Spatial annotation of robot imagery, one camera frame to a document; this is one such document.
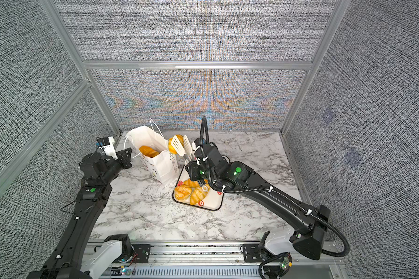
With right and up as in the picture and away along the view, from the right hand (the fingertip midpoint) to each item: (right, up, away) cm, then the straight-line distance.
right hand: (188, 163), depth 67 cm
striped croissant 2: (+3, -17, +19) cm, 25 cm away
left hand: (-24, +6, +8) cm, 26 cm away
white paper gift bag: (-25, +7, +31) cm, 40 cm away
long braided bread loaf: (-25, +4, +29) cm, 38 cm away
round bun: (-5, -17, +21) cm, 27 cm away
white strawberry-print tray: (+10, -21, +21) cm, 32 cm away
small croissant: (-4, +10, +6) cm, 12 cm away
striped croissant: (-1, -13, +24) cm, 27 cm away
